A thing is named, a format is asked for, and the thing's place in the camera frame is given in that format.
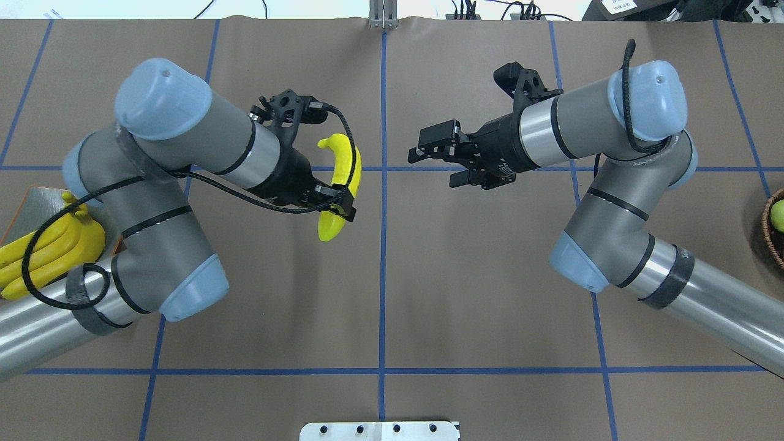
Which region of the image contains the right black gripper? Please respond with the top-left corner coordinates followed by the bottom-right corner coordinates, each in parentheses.
top-left (408, 114), bottom-right (531, 189)

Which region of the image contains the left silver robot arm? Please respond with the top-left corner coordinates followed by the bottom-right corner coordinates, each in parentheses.
top-left (2, 58), bottom-right (362, 380)

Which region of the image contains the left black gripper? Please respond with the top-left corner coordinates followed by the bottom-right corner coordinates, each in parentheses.
top-left (257, 146), bottom-right (356, 222)

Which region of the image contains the grey square plate orange rim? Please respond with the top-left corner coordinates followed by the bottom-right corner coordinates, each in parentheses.
top-left (2, 186), bottom-right (126, 258)

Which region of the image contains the woven brown fruit basket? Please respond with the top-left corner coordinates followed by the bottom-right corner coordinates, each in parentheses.
top-left (761, 187), bottom-right (783, 270)

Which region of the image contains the aluminium frame post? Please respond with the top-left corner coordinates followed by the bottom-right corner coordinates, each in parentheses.
top-left (369, 0), bottom-right (399, 31)

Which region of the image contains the white central column base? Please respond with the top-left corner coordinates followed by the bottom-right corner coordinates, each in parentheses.
top-left (299, 421), bottom-right (461, 440)

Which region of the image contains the green pear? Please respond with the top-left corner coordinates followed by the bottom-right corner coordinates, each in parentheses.
top-left (768, 199), bottom-right (784, 234)

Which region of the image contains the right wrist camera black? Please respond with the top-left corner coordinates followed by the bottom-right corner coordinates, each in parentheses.
top-left (492, 62), bottom-right (565, 107)

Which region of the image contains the grey power strip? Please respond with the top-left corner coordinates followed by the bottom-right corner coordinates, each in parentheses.
top-left (443, 11), bottom-right (523, 21)

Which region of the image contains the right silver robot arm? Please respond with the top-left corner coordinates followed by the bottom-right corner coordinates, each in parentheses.
top-left (408, 61), bottom-right (783, 376)

